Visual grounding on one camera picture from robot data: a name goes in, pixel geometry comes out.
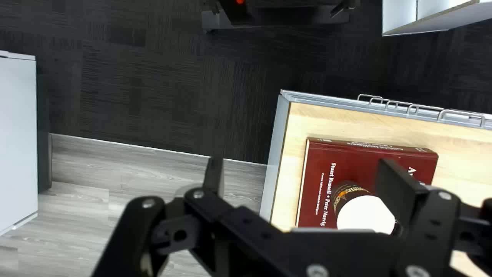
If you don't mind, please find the wooden top white workbench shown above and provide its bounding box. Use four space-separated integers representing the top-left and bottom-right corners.
259 89 492 277

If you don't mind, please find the dark red hardcover book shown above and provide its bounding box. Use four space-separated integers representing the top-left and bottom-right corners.
295 137 440 229

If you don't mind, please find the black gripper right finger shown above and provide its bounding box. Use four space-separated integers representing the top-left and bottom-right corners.
375 158 492 277

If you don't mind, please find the white floor cabinet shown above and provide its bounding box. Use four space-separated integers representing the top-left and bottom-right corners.
0 49 40 237

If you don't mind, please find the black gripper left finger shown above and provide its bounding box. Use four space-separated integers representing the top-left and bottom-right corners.
91 155 289 277

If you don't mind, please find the brown white paper cup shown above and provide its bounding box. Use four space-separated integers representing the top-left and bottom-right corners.
329 180 398 237

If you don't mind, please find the black device with red light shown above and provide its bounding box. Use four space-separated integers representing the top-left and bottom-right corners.
200 0 360 33

